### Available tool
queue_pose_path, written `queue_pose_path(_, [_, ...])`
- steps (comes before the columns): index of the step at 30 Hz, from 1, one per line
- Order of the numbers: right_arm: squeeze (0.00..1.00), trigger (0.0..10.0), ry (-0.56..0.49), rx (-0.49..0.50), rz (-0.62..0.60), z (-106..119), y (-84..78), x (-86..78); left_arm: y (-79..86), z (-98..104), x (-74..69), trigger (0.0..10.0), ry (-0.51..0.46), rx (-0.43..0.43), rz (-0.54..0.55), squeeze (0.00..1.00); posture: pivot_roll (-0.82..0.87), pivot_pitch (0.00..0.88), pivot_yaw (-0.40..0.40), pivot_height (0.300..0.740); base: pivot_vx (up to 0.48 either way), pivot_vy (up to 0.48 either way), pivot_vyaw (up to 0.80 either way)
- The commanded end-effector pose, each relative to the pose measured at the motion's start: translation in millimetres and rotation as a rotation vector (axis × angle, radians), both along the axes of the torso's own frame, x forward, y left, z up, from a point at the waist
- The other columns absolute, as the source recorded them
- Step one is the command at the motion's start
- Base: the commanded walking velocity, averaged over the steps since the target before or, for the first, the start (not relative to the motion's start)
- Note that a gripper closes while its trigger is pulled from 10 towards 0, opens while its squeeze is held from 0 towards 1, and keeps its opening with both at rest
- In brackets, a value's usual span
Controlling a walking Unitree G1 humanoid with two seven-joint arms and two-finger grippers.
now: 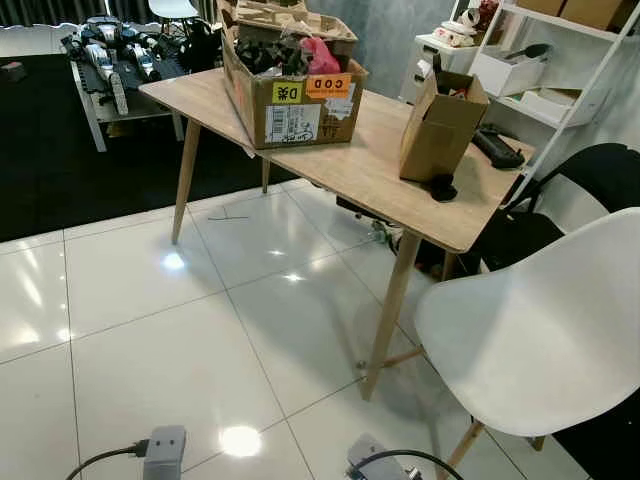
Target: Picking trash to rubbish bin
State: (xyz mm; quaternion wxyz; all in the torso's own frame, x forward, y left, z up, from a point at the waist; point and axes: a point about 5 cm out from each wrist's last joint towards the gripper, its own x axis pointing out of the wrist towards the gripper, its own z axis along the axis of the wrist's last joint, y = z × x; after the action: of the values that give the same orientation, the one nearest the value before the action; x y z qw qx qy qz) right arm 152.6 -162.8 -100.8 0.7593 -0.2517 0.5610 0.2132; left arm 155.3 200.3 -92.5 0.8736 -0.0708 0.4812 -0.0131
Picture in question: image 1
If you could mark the white storage bin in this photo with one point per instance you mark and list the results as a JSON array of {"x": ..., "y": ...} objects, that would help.
[{"x": 500, "y": 75}]

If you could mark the black office chair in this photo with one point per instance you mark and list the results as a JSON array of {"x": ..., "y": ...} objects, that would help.
[{"x": 600, "y": 165}]

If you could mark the white plastic chair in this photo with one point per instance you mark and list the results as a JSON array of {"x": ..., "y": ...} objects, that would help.
[
  {"x": 172, "y": 8},
  {"x": 540, "y": 330}
]

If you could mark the white shelf unit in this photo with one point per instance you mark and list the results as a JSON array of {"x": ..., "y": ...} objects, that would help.
[{"x": 567, "y": 112}]

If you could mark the small open cardboard box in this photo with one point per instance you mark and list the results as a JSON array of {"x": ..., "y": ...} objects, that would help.
[{"x": 435, "y": 140}]

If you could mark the brown cardboard box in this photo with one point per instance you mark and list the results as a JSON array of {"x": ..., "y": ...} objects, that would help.
[{"x": 590, "y": 12}]

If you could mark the light wooden table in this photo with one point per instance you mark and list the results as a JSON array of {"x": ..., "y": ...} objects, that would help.
[{"x": 383, "y": 150}]

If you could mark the white red gadget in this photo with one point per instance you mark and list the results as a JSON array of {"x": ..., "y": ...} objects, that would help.
[{"x": 455, "y": 35}]

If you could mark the large labelled cardboard box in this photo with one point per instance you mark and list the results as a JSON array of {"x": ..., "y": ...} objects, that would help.
[{"x": 300, "y": 115}]

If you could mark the red plastic bag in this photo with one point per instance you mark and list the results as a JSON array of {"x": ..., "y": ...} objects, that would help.
[{"x": 322, "y": 58}]

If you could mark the brown pulp tray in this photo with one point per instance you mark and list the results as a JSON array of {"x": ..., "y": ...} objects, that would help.
[{"x": 290, "y": 20}]

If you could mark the black foam scrap heap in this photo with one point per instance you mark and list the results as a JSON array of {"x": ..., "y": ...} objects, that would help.
[{"x": 265, "y": 55}]

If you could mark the grey robot parts heap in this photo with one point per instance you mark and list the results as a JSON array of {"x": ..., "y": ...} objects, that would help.
[{"x": 115, "y": 60}]

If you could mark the white low bench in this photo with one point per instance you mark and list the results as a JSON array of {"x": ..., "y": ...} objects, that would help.
[{"x": 88, "y": 115}]

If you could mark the black floor mat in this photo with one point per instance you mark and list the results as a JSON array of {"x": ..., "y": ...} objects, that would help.
[{"x": 60, "y": 170}]

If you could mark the small dark box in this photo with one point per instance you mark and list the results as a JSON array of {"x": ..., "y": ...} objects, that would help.
[{"x": 12, "y": 72}]

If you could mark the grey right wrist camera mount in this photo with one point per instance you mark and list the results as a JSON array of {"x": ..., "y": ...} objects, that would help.
[{"x": 365, "y": 460}]

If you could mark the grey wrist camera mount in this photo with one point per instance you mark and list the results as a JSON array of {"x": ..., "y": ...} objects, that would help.
[
  {"x": 165, "y": 455},
  {"x": 365, "y": 460}
]

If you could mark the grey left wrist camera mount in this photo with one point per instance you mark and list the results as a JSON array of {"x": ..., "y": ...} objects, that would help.
[{"x": 165, "y": 455}]

